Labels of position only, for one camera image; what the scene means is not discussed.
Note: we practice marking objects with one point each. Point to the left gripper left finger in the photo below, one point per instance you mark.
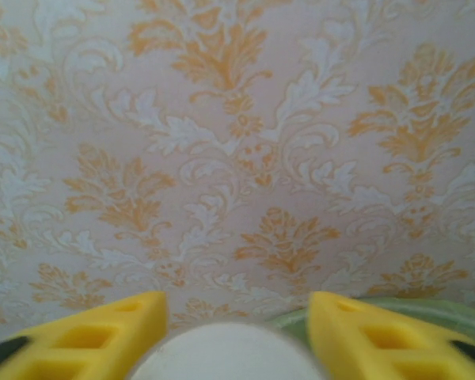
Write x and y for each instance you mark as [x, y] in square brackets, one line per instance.
[142, 316]

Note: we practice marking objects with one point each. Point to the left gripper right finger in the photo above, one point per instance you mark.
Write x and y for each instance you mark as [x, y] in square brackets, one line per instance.
[340, 328]

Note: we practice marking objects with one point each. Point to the white label white cap bottle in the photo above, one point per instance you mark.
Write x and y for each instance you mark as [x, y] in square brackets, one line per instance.
[225, 352]

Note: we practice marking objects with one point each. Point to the green lined waste bin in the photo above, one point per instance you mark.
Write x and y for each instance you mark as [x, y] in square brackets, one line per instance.
[439, 316]

